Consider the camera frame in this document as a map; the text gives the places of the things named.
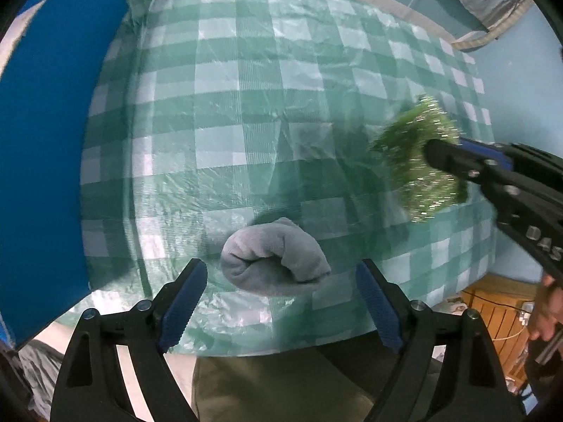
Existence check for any blue cardboard box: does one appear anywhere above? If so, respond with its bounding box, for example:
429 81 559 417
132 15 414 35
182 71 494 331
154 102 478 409
1 0 128 349

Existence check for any green tinsel scrubber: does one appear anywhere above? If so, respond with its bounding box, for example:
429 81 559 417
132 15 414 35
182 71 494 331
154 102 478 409
371 95 469 222

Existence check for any person's right hand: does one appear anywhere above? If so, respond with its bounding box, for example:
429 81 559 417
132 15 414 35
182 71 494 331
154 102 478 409
528 273 563 341

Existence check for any wooden slatted crate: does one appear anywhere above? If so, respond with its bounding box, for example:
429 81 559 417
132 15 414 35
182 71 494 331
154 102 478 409
460 274 536 392

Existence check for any grey sock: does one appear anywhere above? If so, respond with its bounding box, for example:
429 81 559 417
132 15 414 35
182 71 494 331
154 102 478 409
220 217 331 297

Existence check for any green checkered tablecloth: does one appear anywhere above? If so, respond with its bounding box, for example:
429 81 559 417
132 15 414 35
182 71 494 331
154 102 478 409
61 0 496 356

